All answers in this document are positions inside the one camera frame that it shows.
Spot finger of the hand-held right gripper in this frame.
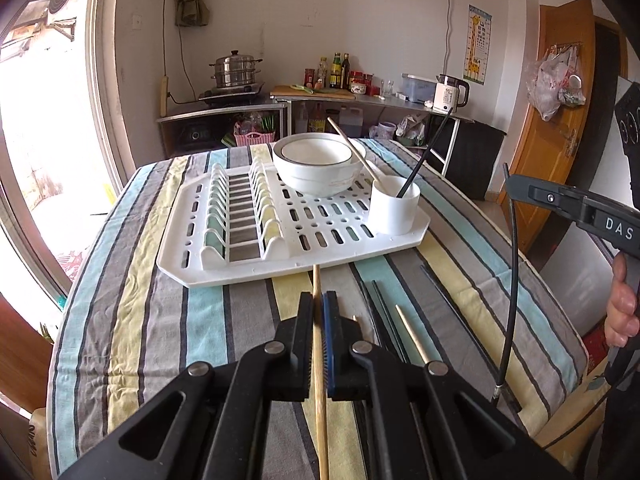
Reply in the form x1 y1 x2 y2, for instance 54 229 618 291
505 175 597 224

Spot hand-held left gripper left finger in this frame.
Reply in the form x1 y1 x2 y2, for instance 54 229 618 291
60 291 318 480

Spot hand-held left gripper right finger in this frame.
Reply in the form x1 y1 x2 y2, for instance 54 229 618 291
322 290 571 480

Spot wooden chopstick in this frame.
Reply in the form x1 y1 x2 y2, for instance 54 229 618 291
312 263 331 480
395 304 432 365
327 116 385 193

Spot white plastic dish rack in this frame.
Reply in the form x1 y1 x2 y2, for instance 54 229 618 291
156 147 432 289

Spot white cylindrical cup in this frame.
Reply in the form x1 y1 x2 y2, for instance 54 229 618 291
368 176 421 236

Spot person's right forearm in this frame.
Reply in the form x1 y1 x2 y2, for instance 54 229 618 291
587 335 640 480

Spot person's right hand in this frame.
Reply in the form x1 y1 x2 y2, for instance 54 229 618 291
603 252 640 348

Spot orange wooden door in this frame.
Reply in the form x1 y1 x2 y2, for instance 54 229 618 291
509 0 597 197

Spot black cabinet panel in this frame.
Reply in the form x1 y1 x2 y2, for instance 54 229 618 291
425 117 507 200

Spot hanging plastic bags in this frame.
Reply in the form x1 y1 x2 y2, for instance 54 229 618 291
531 44 587 122

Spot white electric kettle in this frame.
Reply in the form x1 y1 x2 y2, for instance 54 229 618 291
432 74 471 114

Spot grocery bags under counter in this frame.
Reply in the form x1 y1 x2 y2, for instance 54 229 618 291
397 114 429 147

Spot striped tablecloth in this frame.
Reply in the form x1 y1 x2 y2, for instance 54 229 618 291
47 137 591 480

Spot clear plastic storage container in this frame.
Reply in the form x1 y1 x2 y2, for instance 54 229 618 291
401 72 441 104

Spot yellow patterned cloth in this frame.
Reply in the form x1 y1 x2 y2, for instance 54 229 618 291
517 355 612 455

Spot steel kitchen counter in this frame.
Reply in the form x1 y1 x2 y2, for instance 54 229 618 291
270 91 475 123

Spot pink woven basket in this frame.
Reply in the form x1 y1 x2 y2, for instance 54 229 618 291
233 129 277 147

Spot translucent plastic jug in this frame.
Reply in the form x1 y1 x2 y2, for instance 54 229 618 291
337 105 364 139

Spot wooden cutting board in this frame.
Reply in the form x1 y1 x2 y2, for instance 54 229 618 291
270 85 357 101

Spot black cooktop stove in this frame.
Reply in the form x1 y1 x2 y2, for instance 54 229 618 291
199 82 267 107

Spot brown wooden chair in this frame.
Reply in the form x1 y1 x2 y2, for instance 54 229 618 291
0 290 62 411

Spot stainless steel steamer pot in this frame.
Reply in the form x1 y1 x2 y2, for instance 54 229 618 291
209 50 264 89

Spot sliding glass window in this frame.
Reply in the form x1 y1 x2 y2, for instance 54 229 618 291
0 0 128 311

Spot black cable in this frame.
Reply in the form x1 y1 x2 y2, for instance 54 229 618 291
492 162 531 411

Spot giraffe wall poster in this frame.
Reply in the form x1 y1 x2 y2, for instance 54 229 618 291
465 4 487 86

